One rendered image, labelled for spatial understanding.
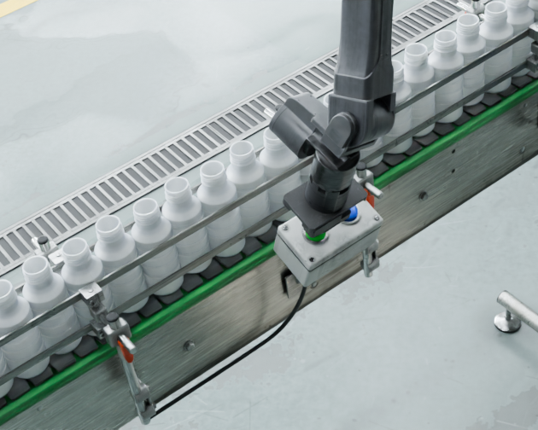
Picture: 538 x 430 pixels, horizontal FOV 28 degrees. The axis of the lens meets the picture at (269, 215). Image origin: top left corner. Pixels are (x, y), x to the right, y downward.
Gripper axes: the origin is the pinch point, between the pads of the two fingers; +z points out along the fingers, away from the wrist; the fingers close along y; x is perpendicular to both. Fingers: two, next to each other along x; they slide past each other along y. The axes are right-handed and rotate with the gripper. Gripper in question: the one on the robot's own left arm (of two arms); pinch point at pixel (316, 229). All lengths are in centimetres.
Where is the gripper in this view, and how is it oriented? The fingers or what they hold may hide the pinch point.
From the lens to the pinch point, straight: 153.4
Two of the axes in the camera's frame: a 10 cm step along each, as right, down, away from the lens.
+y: -7.9, 4.7, -3.8
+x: 6.0, 7.2, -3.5
